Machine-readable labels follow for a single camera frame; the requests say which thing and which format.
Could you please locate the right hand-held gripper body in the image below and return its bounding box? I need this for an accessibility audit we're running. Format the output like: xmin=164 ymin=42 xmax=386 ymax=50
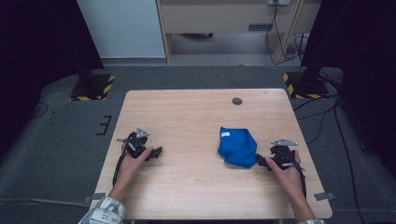
xmin=269 ymin=138 xmax=299 ymax=171

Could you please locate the blue microfiber cloth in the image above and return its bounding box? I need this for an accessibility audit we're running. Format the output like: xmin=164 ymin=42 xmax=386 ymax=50
xmin=217 ymin=126 xmax=259 ymax=170

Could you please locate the person's left hand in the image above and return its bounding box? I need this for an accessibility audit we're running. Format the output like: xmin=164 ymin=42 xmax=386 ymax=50
xmin=115 ymin=144 xmax=154 ymax=191

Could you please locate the person's right hand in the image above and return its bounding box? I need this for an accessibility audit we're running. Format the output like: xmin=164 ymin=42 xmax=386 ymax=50
xmin=265 ymin=150 xmax=304 ymax=200

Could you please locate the grey tape piece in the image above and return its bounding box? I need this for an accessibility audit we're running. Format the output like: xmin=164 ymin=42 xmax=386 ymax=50
xmin=313 ymin=191 xmax=336 ymax=202
xmin=83 ymin=192 xmax=106 ymax=204

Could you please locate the black stand with striped base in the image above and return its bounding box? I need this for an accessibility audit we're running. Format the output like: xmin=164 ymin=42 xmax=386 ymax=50
xmin=69 ymin=68 xmax=116 ymax=102
xmin=282 ymin=70 xmax=331 ymax=100

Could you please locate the white partition panel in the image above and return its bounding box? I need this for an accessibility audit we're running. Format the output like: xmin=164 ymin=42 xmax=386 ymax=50
xmin=77 ymin=0 xmax=166 ymax=59

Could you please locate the black curtain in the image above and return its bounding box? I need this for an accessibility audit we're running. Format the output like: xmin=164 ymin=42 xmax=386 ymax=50
xmin=300 ymin=0 xmax=396 ymax=169
xmin=0 ymin=0 xmax=106 ymax=157

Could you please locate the light wooden desk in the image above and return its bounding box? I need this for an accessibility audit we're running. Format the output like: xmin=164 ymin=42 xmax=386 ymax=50
xmin=155 ymin=0 xmax=323 ymax=64

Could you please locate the right hand-held gripper black cable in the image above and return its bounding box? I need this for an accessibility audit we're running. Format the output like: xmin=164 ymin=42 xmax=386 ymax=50
xmin=281 ymin=150 xmax=307 ymax=199

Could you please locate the hand-held gripper black cable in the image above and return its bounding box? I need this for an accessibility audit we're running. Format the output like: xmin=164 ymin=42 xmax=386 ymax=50
xmin=281 ymin=150 xmax=307 ymax=199
xmin=111 ymin=139 xmax=130 ymax=187

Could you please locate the left hand-held gripper black cable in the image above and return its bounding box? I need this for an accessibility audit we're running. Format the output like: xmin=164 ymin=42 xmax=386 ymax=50
xmin=111 ymin=139 xmax=130 ymax=187

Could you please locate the looped black floor cable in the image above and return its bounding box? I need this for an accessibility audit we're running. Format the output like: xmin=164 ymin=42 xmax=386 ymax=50
xmin=292 ymin=94 xmax=342 ymax=145

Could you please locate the long black floor cable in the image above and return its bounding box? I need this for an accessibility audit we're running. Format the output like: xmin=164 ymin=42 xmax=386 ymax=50
xmin=332 ymin=99 xmax=367 ymax=224

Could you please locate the black power strip cable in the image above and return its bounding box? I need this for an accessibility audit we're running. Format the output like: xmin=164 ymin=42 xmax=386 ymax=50
xmin=264 ymin=3 xmax=304 ymax=65

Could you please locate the short black floor cable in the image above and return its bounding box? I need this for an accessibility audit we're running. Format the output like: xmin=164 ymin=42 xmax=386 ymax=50
xmin=30 ymin=102 xmax=50 ymax=119

